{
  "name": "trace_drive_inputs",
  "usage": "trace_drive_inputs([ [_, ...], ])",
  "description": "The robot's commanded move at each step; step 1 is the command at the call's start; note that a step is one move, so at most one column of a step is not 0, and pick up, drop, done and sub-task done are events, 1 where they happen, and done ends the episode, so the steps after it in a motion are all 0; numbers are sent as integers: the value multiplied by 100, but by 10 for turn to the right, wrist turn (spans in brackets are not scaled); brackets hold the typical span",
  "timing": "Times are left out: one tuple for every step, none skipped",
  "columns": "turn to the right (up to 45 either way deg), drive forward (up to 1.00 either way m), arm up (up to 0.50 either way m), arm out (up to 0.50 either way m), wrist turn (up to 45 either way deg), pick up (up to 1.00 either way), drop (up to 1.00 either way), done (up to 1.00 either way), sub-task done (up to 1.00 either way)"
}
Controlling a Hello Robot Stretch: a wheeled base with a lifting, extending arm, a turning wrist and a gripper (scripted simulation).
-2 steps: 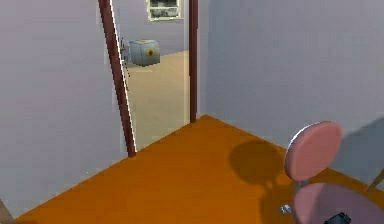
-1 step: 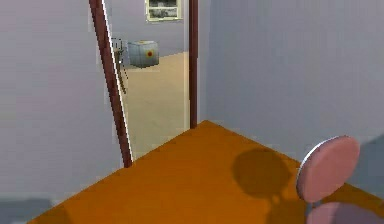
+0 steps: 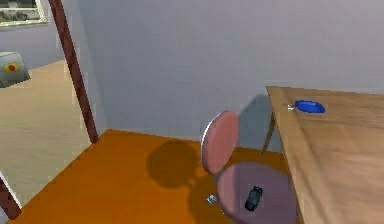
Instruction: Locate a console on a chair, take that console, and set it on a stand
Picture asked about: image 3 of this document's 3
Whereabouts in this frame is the wooden table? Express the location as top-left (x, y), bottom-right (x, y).
top-left (260, 85), bottom-right (384, 224)

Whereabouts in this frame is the pink round chair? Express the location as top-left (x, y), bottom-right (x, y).
top-left (200, 109), bottom-right (300, 224)

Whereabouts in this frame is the blue plate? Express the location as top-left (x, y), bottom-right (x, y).
top-left (294, 99), bottom-right (326, 115)

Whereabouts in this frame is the grey box with red dot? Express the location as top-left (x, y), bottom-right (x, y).
top-left (0, 51), bottom-right (32, 89)

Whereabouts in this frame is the framed wall picture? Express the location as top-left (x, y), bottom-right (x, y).
top-left (0, 0), bottom-right (50, 28)

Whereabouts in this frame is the brown door frame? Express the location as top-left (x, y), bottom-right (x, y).
top-left (47, 0), bottom-right (100, 145)

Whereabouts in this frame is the black game console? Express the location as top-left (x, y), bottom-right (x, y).
top-left (244, 185), bottom-right (264, 212)

